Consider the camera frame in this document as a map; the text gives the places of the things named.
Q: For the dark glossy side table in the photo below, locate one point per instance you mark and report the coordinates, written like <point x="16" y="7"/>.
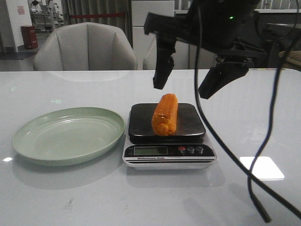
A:
<point x="274" y="39"/>

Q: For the pink wall notice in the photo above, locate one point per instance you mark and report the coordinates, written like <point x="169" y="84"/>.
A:
<point x="21" y="10"/>

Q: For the light green plate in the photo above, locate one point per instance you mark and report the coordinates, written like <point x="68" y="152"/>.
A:
<point x="69" y="136"/>

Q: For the white cabinet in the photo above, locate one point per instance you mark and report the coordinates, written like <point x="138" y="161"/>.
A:
<point x="139" y="11"/>

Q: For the orange corn cob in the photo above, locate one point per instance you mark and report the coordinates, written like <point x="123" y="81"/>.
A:
<point x="164" y="119"/>

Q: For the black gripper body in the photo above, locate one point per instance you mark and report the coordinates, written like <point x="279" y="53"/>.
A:
<point x="215" y="25"/>

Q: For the grey upholstered chair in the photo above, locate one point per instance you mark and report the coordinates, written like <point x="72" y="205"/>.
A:
<point x="183" y="57"/>
<point x="85" y="47"/>

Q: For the right grey upholstered chair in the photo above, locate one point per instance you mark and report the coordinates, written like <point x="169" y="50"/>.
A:
<point x="183" y="57"/>

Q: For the beige cushion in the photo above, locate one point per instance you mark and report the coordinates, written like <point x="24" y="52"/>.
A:
<point x="293" y="61"/>

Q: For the left grey upholstered chair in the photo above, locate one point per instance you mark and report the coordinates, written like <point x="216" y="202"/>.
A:
<point x="85" y="47"/>

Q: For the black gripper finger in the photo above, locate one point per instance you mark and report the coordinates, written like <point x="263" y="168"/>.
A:
<point x="162" y="68"/>
<point x="219" y="76"/>

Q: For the red trash bin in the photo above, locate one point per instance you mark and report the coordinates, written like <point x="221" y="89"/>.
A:
<point x="29" y="37"/>

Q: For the red barrier tape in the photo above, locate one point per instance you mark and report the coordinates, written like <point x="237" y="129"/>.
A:
<point x="97" y="16"/>

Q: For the black silver kitchen scale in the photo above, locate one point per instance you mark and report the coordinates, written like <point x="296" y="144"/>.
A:
<point x="188" y="149"/>

